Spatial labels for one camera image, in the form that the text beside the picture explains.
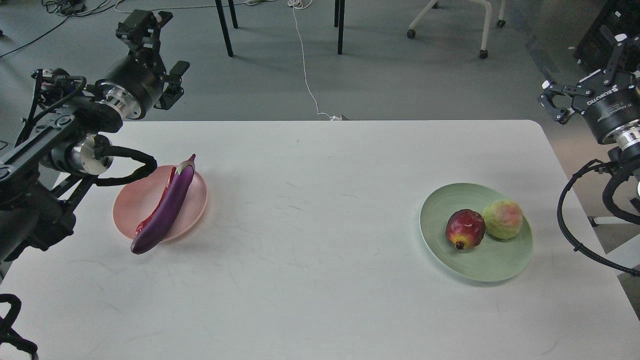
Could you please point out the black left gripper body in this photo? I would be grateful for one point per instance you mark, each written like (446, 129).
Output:
(140, 78)

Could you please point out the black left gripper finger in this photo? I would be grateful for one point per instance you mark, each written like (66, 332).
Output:
(173, 90)
(140, 32)

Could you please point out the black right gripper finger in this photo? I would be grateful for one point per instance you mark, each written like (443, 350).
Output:
(557, 99)
(620, 44)

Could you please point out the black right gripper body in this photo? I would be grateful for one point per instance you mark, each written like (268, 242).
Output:
(611, 106)

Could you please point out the purple eggplant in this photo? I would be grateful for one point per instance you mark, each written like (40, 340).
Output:
(167, 214)

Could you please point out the green pink guava fruit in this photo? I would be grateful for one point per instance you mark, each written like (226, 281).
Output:
(503, 219)

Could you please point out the red chili pepper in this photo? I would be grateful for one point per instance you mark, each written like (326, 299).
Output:
(143, 224)

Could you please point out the red pomegranate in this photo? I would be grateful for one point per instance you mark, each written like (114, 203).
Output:
(465, 229)

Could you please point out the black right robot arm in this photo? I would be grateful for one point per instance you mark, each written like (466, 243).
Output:
(623, 164)

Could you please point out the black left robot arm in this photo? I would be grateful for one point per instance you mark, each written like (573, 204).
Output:
(62, 150)

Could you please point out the black equipment case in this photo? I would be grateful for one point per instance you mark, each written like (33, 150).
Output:
(617, 17)

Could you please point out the pink plate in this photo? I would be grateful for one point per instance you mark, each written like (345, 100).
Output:
(137, 200)

